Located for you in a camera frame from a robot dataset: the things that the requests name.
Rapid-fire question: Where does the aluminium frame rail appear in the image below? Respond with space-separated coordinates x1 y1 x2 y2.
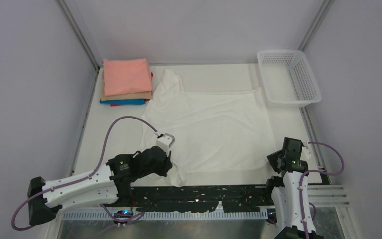
50 184 351 221

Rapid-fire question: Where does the pink folded t shirt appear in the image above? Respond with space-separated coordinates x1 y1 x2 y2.
103 58 152 96

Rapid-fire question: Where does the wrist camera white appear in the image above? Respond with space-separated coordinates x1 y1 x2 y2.
155 133 175 156
301 144 311 161

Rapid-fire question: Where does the left frame post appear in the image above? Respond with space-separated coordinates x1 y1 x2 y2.
55 0 99 71

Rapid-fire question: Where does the white t shirt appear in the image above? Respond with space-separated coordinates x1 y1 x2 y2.
142 69 275 187

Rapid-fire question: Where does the tan folded t shirt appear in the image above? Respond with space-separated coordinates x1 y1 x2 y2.
100 74 153 101

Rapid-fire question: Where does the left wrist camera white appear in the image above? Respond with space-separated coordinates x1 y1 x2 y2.
155 133 175 156

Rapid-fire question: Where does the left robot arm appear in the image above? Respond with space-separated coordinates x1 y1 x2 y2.
27 146 172 226

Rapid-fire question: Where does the blue folded t shirt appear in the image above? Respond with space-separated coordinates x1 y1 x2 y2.
99 99 147 105

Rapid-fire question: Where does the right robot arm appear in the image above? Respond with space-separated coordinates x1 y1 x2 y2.
264 137 324 239

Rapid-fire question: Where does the right frame post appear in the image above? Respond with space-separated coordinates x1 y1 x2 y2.
298 0 335 52

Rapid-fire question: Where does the white plastic basket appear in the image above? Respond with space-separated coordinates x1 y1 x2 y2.
257 50 322 108

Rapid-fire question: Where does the red folded t shirt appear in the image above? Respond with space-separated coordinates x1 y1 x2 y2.
104 67 152 96

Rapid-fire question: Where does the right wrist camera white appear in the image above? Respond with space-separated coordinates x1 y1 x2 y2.
301 144 311 161

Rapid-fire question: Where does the frame post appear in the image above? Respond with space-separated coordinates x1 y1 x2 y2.
298 0 335 52
55 0 99 71

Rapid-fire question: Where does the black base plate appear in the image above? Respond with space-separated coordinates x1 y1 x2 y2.
100 184 297 214

